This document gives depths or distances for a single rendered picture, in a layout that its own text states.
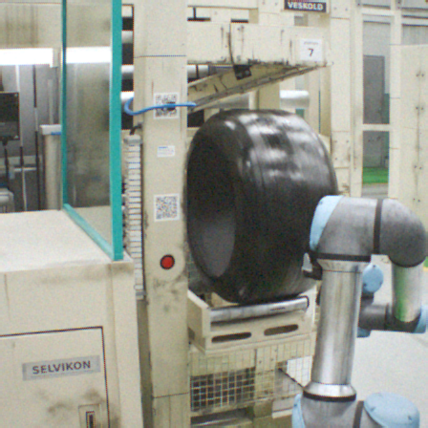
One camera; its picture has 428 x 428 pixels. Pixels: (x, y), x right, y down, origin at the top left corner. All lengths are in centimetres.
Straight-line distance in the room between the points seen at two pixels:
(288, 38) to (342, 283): 123
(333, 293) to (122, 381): 45
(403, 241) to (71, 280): 65
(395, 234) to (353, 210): 10
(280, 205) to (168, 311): 47
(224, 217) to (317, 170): 58
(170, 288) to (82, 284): 86
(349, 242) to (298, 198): 58
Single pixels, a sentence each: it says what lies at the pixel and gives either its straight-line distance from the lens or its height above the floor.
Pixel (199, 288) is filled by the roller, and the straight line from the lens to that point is 235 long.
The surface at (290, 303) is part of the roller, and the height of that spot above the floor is 91.
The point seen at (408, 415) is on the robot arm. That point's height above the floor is 94.
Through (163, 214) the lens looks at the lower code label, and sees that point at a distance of 203.
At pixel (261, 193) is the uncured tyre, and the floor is 128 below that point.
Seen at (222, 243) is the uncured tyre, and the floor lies 102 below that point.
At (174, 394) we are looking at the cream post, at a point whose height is 62.
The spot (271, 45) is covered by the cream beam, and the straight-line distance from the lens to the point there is 241.
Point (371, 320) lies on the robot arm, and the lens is 175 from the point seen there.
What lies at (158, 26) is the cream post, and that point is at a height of 174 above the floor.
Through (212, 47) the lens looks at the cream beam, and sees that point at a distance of 233.
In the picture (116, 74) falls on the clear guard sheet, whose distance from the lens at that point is 122.
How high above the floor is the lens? 159
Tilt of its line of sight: 11 degrees down
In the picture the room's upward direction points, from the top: straight up
